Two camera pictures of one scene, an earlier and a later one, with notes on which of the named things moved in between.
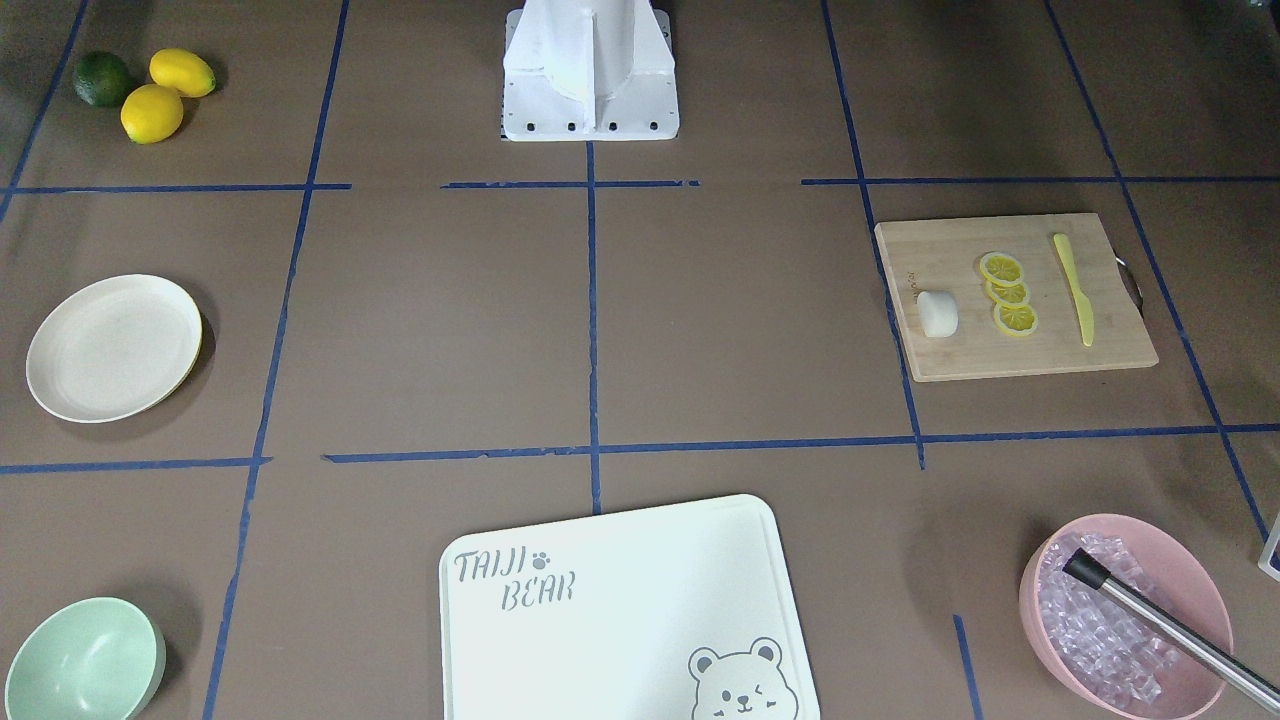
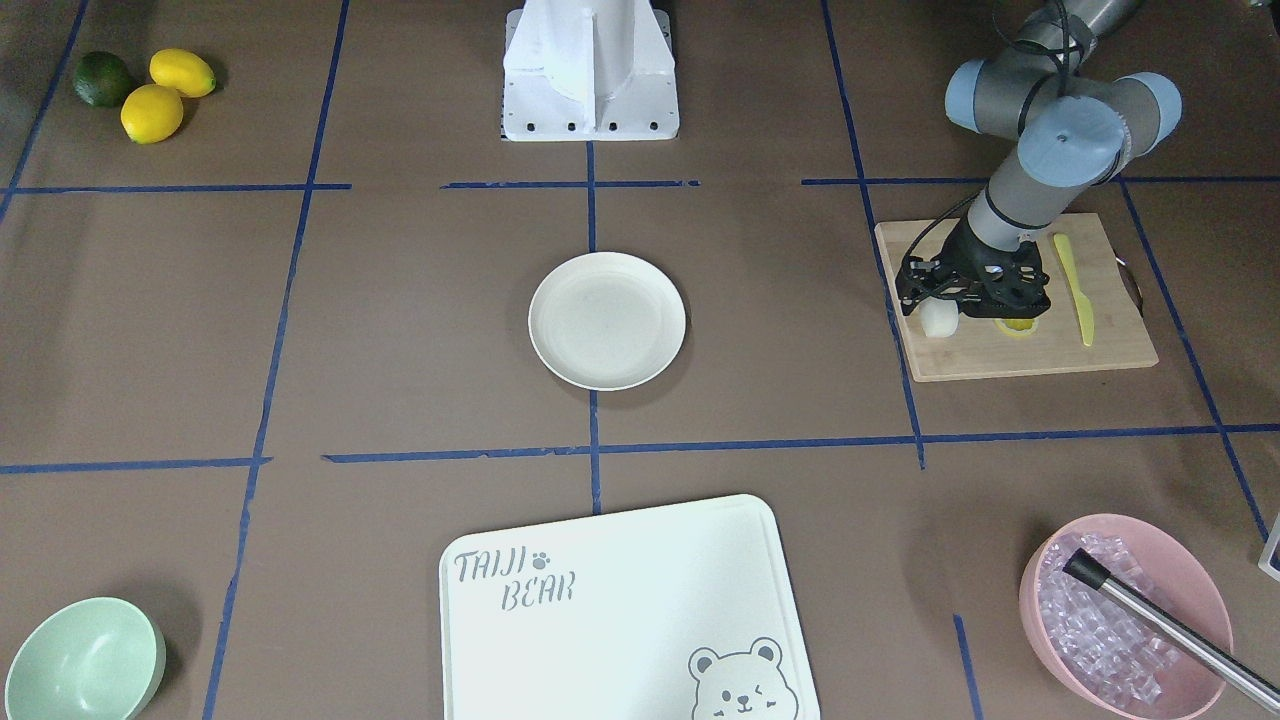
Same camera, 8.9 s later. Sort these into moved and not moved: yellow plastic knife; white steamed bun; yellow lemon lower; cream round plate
Moved: cream round plate
Not moved: yellow lemon lower; white steamed bun; yellow plastic knife
